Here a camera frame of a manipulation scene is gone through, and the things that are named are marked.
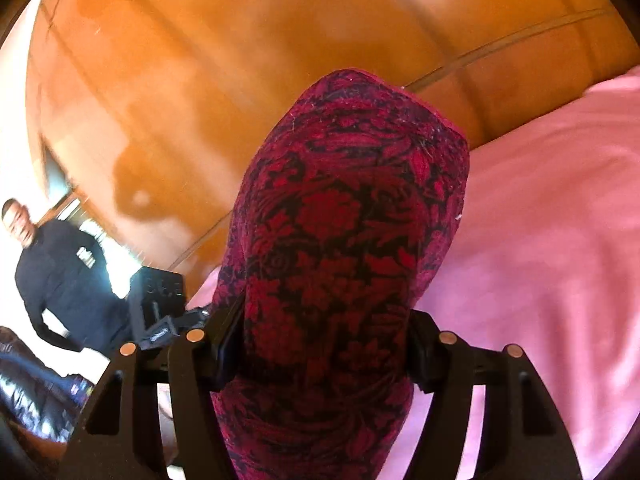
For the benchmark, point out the shiny black jacket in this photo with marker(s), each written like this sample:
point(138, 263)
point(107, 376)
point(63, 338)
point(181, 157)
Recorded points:
point(36, 397)

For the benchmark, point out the pink bed cover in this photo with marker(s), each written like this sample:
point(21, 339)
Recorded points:
point(548, 256)

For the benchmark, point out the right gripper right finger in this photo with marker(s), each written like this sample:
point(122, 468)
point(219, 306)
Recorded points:
point(523, 435)

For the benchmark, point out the person in black top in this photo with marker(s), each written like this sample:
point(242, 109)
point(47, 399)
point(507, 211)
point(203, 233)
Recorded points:
point(62, 278)

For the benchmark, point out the red floral knit sweater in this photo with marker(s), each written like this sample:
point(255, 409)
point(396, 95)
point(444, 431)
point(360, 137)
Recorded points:
point(342, 220)

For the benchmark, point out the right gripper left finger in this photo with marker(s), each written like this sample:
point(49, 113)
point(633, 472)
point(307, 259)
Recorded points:
point(118, 433)

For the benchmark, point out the wooden panelled headboard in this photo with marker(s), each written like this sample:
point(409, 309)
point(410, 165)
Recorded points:
point(153, 108)

